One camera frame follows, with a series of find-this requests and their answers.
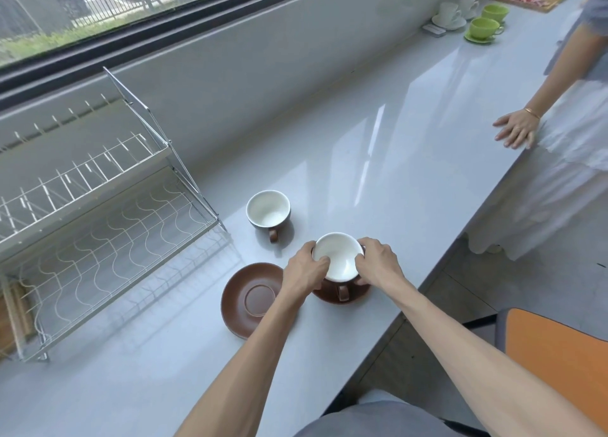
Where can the person's right hand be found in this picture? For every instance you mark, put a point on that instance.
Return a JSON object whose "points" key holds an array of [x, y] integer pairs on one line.
{"points": [[382, 266]]}

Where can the person's left hand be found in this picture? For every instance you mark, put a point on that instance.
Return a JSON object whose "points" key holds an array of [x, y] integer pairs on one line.
{"points": [[300, 276]]}

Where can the person's left thumb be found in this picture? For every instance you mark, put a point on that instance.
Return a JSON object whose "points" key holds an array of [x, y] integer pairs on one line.
{"points": [[321, 264]]}

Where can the person's right thumb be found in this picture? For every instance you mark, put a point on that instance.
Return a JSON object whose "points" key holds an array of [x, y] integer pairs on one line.
{"points": [[361, 266]]}

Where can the brown cup white inside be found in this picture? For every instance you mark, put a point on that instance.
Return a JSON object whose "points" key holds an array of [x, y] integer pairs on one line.
{"points": [[338, 260], [267, 209]]}

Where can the person's right forearm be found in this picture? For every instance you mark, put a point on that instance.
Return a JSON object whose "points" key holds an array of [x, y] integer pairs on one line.
{"points": [[475, 356]]}

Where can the person's left forearm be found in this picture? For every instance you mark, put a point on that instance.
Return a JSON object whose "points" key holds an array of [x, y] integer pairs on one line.
{"points": [[247, 370]]}

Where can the brown saucer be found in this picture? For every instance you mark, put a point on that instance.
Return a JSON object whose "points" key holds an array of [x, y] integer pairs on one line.
{"points": [[251, 301], [332, 295]]}

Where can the person's grey shorts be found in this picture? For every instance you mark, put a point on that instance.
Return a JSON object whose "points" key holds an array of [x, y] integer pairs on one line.
{"points": [[380, 415]]}

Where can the orange chair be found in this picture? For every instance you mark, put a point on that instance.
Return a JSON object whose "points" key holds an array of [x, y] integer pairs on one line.
{"points": [[555, 356]]}

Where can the small white flat box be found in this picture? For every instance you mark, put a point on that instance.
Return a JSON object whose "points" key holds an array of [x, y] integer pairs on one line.
{"points": [[434, 30]]}

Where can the green saucer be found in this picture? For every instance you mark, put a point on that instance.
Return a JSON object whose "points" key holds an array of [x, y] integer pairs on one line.
{"points": [[475, 39]]}

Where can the white saucer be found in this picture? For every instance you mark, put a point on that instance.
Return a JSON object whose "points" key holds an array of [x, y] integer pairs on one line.
{"points": [[457, 24]]}

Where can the green cup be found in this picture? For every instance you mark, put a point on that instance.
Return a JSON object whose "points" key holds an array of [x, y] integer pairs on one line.
{"points": [[495, 12], [483, 27]]}

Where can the wooden board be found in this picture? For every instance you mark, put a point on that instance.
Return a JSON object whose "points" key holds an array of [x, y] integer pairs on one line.
{"points": [[16, 315]]}

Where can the black window frame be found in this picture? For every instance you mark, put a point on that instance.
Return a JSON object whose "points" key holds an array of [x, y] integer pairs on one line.
{"points": [[142, 42]]}

